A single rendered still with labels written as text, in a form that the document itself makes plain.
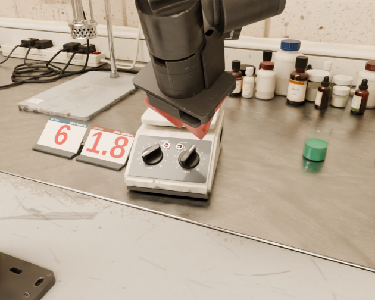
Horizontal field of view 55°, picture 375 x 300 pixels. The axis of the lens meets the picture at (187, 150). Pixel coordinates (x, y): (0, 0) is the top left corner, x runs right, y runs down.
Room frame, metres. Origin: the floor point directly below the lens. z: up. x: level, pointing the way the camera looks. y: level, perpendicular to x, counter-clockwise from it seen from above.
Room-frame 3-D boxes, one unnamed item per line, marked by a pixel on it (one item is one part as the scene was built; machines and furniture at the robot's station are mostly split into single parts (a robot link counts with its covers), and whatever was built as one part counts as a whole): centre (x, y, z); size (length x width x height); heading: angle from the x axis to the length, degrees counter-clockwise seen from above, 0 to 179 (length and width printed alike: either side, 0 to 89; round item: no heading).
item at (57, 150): (0.59, 0.23, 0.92); 0.09 x 0.06 x 0.04; 67
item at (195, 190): (0.54, 0.01, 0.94); 0.22 x 0.13 x 0.08; 169
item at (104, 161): (0.55, 0.14, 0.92); 0.09 x 0.06 x 0.04; 67
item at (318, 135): (0.55, -0.23, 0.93); 0.04 x 0.04 x 0.06
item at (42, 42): (1.21, 0.49, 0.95); 0.07 x 0.04 x 0.02; 158
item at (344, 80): (0.85, -0.38, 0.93); 0.05 x 0.05 x 0.05
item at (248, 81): (0.86, -0.15, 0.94); 0.03 x 0.03 x 0.07
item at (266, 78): (0.85, -0.19, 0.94); 0.05 x 0.05 x 0.09
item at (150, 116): (0.56, 0.01, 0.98); 0.12 x 0.12 x 0.01; 79
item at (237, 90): (0.88, -0.12, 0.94); 0.03 x 0.03 x 0.08
